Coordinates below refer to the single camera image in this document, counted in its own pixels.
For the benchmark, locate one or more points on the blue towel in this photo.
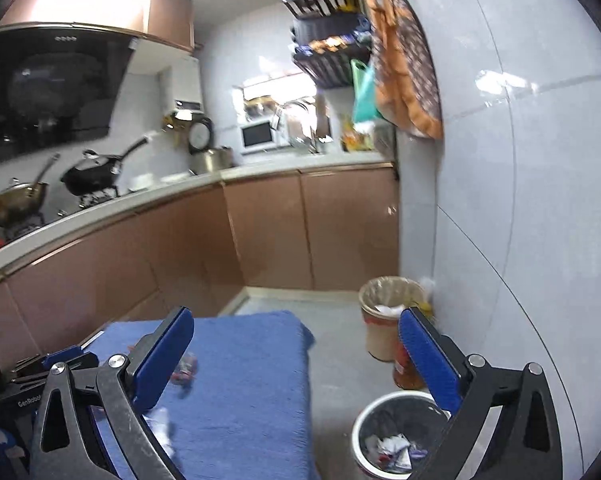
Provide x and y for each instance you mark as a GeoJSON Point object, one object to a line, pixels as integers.
{"type": "Point", "coordinates": [250, 385]}

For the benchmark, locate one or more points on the white water heater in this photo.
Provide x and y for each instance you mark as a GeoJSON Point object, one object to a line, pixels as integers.
{"type": "Point", "coordinates": [185, 85]}

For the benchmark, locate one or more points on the small white tissue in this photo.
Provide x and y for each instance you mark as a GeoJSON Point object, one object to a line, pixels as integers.
{"type": "Point", "coordinates": [390, 310]}

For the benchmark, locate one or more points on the yellow food package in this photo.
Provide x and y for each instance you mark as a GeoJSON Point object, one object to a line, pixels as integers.
{"type": "Point", "coordinates": [355, 141]}

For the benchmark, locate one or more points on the kitchen window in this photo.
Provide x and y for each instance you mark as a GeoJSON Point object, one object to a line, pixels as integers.
{"type": "Point", "coordinates": [290, 85]}

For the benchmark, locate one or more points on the green plastic bag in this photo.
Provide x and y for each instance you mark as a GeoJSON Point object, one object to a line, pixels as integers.
{"type": "Point", "coordinates": [365, 100]}

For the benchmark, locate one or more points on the silver rice cooker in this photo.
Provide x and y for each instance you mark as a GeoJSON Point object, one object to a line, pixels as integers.
{"type": "Point", "coordinates": [213, 160]}

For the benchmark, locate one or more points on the large white plastic bag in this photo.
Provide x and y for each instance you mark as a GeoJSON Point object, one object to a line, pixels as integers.
{"type": "Point", "coordinates": [388, 447]}

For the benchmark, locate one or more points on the gas stove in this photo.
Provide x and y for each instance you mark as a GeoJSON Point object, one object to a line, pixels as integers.
{"type": "Point", "coordinates": [95, 199]}

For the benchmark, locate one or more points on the beige bin with liner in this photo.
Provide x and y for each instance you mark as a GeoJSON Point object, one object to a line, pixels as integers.
{"type": "Point", "coordinates": [380, 340]}

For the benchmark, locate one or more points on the white-rimmed bin with black liner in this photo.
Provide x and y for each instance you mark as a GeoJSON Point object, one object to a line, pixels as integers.
{"type": "Point", "coordinates": [380, 420]}

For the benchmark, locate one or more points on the kitchen counter with brown cabinets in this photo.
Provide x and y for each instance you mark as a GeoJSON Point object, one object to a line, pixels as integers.
{"type": "Point", "coordinates": [270, 230]}

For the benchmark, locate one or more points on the small purple wrapper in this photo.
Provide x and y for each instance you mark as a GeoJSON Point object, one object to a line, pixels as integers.
{"type": "Point", "coordinates": [418, 454]}

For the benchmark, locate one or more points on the brass wok with lid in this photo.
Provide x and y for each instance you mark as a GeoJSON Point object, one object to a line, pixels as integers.
{"type": "Point", "coordinates": [15, 202]}

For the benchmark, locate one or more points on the white microwave oven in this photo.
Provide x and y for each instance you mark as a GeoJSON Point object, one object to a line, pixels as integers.
{"type": "Point", "coordinates": [258, 135]}

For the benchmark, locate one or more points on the cooking oil bottle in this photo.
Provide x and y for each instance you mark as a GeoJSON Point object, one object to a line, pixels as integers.
{"type": "Point", "coordinates": [405, 370]}

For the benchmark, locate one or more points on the chrome kitchen faucet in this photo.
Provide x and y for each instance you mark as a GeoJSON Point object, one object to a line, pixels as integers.
{"type": "Point", "coordinates": [313, 140]}

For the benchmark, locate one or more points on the orange and brown floral apron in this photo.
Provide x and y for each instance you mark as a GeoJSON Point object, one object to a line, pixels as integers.
{"type": "Point", "coordinates": [405, 75]}

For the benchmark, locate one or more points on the stacked steel pots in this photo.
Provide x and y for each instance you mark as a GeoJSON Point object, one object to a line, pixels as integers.
{"type": "Point", "coordinates": [260, 106]}

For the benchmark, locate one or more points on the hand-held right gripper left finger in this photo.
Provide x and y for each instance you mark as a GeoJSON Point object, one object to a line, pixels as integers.
{"type": "Point", "coordinates": [163, 355]}

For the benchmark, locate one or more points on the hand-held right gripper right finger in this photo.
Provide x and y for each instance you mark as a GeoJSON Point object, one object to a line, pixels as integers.
{"type": "Point", "coordinates": [428, 355]}

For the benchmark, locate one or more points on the black range hood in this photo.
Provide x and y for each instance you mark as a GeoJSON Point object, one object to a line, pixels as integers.
{"type": "Point", "coordinates": [55, 90]}

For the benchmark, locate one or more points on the black wok with lid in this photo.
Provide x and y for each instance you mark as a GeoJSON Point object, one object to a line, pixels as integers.
{"type": "Point", "coordinates": [90, 177]}

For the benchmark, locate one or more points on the black box on rack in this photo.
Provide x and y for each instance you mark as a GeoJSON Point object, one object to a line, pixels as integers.
{"type": "Point", "coordinates": [325, 27]}

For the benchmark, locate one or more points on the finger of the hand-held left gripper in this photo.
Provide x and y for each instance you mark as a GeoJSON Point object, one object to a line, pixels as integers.
{"type": "Point", "coordinates": [28, 371]}
{"type": "Point", "coordinates": [75, 359]}

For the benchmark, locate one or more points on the black wall storage rack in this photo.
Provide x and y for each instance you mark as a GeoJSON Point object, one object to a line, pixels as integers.
{"type": "Point", "coordinates": [330, 67]}

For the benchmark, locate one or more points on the clear wrapper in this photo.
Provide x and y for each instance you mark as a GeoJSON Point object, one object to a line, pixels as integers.
{"type": "Point", "coordinates": [185, 369]}

